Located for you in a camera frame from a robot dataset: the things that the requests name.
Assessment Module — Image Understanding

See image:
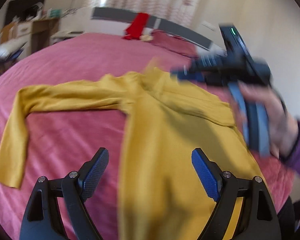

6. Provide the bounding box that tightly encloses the red garment on headboard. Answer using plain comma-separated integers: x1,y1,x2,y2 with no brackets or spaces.
123,12,149,40

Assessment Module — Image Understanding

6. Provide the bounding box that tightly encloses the white bedside table left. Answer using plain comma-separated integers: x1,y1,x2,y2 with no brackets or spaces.
50,31,84,45

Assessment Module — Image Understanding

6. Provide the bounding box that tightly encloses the small beige plush toy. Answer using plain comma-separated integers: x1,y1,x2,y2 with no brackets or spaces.
140,35,153,42

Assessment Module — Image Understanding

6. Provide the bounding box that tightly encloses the mustard yellow sweater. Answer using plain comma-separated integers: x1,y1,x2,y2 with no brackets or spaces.
0,67,262,239

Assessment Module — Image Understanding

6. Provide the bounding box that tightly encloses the pink fleece bed blanket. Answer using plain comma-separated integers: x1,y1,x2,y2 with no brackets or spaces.
0,32,294,240

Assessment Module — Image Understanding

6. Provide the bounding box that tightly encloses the wooden desk with drawers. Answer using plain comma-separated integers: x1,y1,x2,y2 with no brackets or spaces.
0,18,59,59

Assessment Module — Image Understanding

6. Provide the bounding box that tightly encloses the right hand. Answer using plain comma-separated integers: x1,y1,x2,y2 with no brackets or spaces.
238,82,299,158

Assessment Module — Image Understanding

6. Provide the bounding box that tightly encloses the pink pillow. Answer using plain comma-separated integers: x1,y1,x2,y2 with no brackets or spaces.
151,29,198,58

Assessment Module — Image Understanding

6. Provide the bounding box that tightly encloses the grey white bed headboard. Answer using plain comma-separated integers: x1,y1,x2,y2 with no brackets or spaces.
86,7,225,55

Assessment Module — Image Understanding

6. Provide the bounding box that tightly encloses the white grey cushion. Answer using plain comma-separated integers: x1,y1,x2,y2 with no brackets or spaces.
0,37,27,61

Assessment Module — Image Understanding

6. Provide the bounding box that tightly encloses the black monitor screen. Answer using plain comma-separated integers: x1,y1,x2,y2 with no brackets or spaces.
4,0,45,26

